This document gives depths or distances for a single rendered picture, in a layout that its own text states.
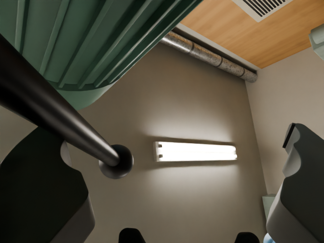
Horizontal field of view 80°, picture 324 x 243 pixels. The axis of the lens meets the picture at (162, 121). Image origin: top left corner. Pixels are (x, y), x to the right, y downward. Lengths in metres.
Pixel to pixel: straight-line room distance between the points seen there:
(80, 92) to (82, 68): 0.04
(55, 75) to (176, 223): 1.87
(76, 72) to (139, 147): 1.58
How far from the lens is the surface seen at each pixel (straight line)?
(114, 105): 1.71
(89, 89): 0.20
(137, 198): 1.71
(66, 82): 0.19
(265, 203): 3.12
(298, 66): 3.39
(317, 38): 2.27
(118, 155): 0.18
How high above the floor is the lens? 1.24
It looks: 49 degrees up
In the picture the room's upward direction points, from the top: 112 degrees counter-clockwise
